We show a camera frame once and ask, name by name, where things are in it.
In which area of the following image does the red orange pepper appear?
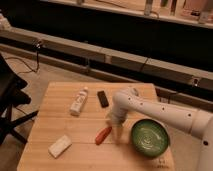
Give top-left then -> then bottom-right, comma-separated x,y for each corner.
95,126 -> 112,145

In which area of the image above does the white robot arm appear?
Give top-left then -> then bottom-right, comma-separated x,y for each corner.
109,87 -> 213,171

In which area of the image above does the black rectangular block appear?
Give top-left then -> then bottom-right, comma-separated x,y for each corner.
97,91 -> 109,108

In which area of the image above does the green bowl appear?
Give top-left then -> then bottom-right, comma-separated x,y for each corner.
130,119 -> 170,158

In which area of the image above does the white bottle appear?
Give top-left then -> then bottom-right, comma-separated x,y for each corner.
70,87 -> 88,116

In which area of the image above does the white sponge block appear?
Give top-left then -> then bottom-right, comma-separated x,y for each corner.
48,135 -> 72,158

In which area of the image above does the black office chair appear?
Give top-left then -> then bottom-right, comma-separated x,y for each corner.
0,53 -> 38,145

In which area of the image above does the black cable on floor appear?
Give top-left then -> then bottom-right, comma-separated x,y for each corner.
3,39 -> 44,76

